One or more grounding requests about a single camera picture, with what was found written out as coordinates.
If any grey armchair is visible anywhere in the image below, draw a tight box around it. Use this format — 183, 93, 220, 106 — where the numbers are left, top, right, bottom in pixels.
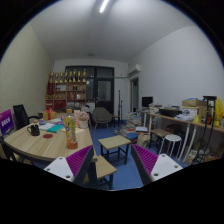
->
92, 107, 112, 128

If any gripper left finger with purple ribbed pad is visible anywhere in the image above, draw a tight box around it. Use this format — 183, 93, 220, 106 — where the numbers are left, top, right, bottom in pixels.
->
45, 145, 94, 185

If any dark glass door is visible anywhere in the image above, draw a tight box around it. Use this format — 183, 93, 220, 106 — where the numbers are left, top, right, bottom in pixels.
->
65, 66, 114, 114

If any long wooden wall desk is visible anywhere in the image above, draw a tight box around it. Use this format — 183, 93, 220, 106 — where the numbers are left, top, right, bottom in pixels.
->
143, 112, 224, 162

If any black office chair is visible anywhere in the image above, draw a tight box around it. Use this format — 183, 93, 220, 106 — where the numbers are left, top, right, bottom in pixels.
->
13, 104, 38, 129

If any black mug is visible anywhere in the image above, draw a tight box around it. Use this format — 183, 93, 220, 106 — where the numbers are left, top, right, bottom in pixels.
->
27, 124, 40, 136

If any yellow gift box red ribbon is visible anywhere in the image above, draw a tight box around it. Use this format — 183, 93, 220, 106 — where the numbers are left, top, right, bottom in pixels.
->
43, 109, 56, 121

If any black computer monitor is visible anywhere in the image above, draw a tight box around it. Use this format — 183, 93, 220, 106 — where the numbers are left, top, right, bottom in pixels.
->
142, 97, 153, 107

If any flower pot with pink flowers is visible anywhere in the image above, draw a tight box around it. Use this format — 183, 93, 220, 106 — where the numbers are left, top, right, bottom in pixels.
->
78, 111, 89, 129

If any brown square stool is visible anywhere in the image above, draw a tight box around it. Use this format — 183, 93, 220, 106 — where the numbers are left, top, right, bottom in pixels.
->
149, 129, 169, 151

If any orange juice plastic bottle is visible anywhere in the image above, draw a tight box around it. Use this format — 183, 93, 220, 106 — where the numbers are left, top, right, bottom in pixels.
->
64, 109, 78, 149

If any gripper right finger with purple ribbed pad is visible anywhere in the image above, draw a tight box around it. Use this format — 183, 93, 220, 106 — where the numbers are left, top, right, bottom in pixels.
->
131, 144, 182, 185

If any teal notebook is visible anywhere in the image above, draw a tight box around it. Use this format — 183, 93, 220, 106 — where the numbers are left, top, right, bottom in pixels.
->
47, 125, 64, 133

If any wooden display shelf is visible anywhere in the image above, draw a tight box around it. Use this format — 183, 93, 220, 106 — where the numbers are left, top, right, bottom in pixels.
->
45, 69, 87, 112

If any white round stool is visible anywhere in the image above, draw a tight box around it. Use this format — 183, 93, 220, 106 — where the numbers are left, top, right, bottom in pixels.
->
160, 134, 182, 155

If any stack of books on floor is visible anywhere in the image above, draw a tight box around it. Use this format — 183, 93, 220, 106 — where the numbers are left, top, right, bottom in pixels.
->
115, 112, 148, 140

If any cardboard box on desk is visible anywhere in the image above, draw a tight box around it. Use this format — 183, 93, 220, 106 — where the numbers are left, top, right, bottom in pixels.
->
182, 99, 206, 117

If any purple sign board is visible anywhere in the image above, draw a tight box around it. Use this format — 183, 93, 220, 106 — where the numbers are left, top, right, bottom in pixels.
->
0, 109, 14, 135

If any wooden bench stool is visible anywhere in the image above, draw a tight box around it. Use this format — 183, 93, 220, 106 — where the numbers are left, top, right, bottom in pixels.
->
87, 156, 117, 189

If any yellow bag on desk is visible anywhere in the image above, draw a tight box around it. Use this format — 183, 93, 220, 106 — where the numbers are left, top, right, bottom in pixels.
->
214, 98, 224, 127

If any round wooden table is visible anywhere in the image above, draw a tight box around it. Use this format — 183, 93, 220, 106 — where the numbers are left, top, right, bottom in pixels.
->
3, 127, 93, 163

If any red round coaster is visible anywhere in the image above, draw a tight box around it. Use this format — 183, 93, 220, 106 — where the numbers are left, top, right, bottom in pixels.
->
43, 134, 53, 139

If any white air conditioner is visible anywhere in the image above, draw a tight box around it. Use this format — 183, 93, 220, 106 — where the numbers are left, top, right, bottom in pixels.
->
128, 64, 141, 76

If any small wooden side table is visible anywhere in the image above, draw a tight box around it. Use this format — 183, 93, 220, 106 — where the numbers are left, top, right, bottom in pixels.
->
98, 135, 131, 164

